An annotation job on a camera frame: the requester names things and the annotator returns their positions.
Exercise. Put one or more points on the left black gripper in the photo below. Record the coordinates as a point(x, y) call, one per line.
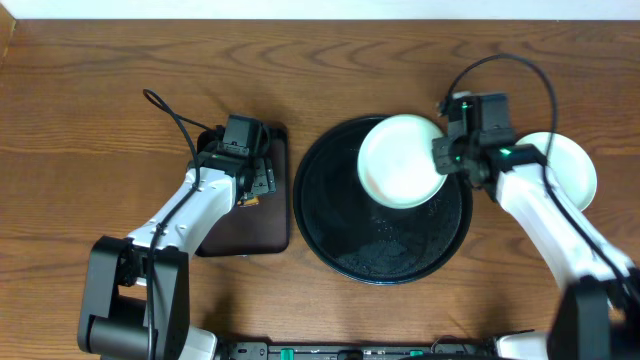
point(263, 177)

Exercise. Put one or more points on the green yellow sponge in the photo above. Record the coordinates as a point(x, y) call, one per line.
point(248, 200)

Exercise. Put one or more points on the small dark rectangular tray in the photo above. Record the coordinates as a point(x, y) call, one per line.
point(258, 229)

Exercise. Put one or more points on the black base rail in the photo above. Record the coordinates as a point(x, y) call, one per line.
point(446, 347)

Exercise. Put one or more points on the light blue plate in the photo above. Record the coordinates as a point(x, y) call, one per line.
point(395, 164)

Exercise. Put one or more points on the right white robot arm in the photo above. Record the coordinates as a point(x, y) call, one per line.
point(598, 317)

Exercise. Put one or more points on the light green plate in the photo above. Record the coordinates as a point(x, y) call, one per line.
point(574, 171)

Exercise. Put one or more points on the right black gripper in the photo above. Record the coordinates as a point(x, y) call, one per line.
point(443, 163)

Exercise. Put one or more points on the large round black tray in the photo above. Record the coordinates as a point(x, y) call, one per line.
point(361, 239)

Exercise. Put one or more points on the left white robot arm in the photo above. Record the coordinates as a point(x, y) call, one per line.
point(137, 293)

